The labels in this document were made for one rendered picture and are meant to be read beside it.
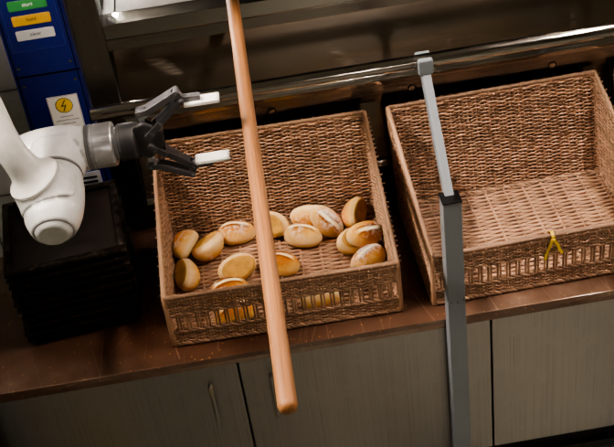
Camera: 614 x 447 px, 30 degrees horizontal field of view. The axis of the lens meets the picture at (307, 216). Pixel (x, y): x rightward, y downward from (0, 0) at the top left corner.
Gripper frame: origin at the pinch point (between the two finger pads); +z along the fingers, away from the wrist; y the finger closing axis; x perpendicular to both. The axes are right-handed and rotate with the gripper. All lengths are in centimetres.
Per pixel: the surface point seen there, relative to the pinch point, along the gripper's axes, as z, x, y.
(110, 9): -24, -63, 2
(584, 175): 90, -45, 61
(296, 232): 12, -34, 56
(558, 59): 85, -56, 31
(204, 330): -13, -6, 58
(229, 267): -5, -24, 56
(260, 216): 5.9, 32.0, -0.7
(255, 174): 5.9, 19.1, -0.8
